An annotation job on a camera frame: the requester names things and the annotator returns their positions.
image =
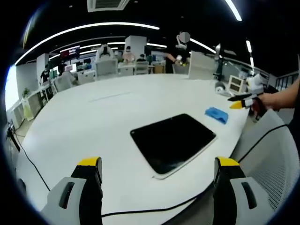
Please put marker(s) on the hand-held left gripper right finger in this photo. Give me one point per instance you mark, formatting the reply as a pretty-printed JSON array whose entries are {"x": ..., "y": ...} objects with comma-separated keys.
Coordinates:
[{"x": 236, "y": 194}]

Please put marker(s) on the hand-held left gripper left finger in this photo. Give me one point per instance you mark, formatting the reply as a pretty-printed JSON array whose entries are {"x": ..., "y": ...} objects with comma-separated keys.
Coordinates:
[{"x": 77, "y": 192}]

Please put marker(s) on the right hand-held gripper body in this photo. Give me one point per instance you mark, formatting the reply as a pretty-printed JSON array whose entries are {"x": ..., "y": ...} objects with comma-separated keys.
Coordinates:
[{"x": 256, "y": 96}]

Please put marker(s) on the blue cleaning cloth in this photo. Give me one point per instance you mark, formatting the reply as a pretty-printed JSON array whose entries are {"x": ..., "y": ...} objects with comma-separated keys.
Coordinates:
[{"x": 217, "y": 114}]

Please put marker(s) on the person's right hand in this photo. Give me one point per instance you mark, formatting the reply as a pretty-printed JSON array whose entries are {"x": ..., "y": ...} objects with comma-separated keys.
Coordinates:
[{"x": 270, "y": 100}]

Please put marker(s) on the small white drawer cabinet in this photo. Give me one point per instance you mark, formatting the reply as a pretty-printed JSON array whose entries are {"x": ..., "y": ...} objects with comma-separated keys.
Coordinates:
[{"x": 236, "y": 84}]

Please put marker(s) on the black stair railing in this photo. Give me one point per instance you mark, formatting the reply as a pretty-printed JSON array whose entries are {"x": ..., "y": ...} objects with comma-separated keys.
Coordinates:
[{"x": 287, "y": 80}]

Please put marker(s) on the black desk lamp stand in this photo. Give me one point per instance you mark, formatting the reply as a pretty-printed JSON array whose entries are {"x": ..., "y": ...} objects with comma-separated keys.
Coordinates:
[{"x": 219, "y": 68}]

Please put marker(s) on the white mesh office chair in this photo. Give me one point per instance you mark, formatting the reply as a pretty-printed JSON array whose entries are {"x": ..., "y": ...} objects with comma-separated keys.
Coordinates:
[{"x": 267, "y": 161}]

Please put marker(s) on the grey partition panel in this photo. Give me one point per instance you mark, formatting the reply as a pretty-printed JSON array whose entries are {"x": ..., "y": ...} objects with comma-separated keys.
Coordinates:
[{"x": 202, "y": 66}]

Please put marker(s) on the green potted plant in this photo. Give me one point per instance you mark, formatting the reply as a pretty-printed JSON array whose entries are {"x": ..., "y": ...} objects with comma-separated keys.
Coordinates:
[{"x": 25, "y": 92}]

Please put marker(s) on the white robot figure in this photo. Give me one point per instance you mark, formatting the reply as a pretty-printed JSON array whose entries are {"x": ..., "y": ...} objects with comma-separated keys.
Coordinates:
[{"x": 105, "y": 52}]

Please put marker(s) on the ceiling air vent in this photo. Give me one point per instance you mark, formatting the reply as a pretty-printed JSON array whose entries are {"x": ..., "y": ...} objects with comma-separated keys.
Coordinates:
[{"x": 106, "y": 4}]

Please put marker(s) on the red wall screen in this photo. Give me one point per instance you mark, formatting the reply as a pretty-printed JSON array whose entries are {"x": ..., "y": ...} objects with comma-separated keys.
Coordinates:
[{"x": 69, "y": 52}]

